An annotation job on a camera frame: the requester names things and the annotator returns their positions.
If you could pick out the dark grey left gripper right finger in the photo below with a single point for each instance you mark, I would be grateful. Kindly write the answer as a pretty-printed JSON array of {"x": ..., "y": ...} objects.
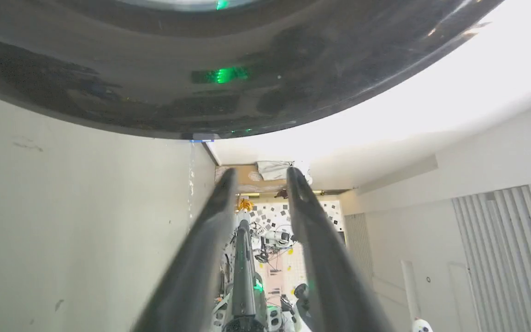
[{"x": 330, "y": 276}]

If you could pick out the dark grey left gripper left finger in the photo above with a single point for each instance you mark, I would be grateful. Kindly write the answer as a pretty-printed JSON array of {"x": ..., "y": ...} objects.
[{"x": 191, "y": 276}]

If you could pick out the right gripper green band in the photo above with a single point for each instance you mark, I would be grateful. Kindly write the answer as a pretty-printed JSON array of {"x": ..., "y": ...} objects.
[{"x": 265, "y": 313}]

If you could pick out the white washing machine body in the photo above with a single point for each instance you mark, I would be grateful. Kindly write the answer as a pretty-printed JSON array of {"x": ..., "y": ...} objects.
[{"x": 85, "y": 221}]

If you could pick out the narrow white vertical blinds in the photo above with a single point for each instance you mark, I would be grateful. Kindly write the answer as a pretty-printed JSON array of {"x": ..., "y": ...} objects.
[{"x": 358, "y": 249}]

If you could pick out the black white checkered mat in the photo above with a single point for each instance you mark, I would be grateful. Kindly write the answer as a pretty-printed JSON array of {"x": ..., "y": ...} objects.
[{"x": 272, "y": 214}]

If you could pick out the yellow toy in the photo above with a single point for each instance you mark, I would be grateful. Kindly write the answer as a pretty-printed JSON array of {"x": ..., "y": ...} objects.
[{"x": 245, "y": 204}]

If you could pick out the brown cardboard panel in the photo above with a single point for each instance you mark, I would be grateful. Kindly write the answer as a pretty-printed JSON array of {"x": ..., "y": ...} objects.
[{"x": 248, "y": 177}]

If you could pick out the white doll head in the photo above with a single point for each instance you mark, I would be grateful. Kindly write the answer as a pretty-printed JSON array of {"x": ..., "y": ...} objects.
[{"x": 421, "y": 325}]

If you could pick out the grey crumpled cloth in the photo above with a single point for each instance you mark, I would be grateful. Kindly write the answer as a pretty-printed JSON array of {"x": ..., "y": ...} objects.
[{"x": 274, "y": 169}]

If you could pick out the small blue sticker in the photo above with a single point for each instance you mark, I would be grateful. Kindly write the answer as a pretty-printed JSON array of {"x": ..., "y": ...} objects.
[{"x": 202, "y": 139}]

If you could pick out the wide white vertical blinds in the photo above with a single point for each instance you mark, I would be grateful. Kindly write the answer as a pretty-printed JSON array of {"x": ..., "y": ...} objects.
[{"x": 510, "y": 258}]

